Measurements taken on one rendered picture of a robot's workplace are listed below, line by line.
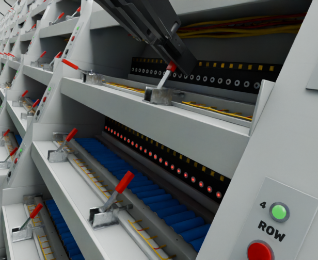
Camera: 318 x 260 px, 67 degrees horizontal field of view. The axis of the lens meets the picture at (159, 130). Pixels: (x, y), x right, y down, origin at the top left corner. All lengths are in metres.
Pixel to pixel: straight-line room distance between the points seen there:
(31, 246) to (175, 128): 0.48
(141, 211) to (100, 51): 0.53
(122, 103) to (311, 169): 0.29
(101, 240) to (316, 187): 0.27
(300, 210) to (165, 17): 0.24
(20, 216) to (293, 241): 0.68
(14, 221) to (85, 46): 0.51
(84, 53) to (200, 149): 0.56
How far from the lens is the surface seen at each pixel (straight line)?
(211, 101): 0.36
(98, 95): 0.50
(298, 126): 0.22
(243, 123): 0.29
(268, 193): 0.21
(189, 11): 0.41
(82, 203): 0.45
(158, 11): 0.31
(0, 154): 1.22
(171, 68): 0.37
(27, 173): 0.80
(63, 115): 0.76
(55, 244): 0.63
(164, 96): 0.36
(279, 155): 0.21
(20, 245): 0.68
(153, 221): 0.37
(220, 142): 0.25
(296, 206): 0.20
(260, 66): 0.46
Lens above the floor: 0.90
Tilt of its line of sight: 1 degrees up
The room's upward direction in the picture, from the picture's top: 25 degrees clockwise
